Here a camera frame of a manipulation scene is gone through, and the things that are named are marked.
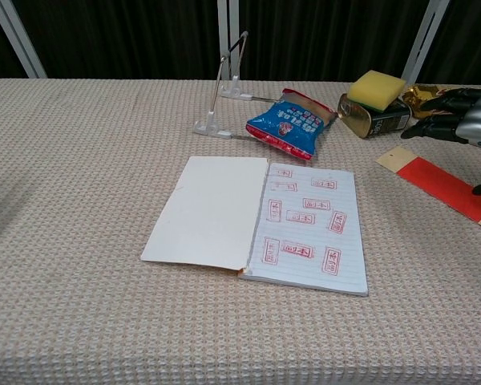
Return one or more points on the gold biscuit package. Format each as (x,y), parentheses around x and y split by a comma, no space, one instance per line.
(419,96)

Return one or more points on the yellow green sponge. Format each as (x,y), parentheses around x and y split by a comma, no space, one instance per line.
(377,88)

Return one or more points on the yellow white Lexicon notebook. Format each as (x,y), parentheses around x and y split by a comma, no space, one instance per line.
(304,224)

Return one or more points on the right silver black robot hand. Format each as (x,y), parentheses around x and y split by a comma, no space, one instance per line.
(479,120)

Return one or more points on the blue red snack bag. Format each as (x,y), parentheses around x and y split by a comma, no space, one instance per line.
(284,124)

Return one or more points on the white frame post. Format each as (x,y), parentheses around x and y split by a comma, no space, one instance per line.
(425,40)
(227,24)
(18,40)

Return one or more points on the black curtain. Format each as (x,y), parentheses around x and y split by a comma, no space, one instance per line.
(124,36)

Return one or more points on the red beige card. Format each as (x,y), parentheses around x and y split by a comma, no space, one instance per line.
(437,180)

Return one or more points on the gold dark tin can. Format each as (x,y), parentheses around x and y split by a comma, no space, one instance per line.
(358,118)

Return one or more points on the beige waffle tablecloth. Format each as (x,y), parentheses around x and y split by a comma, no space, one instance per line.
(104,280)

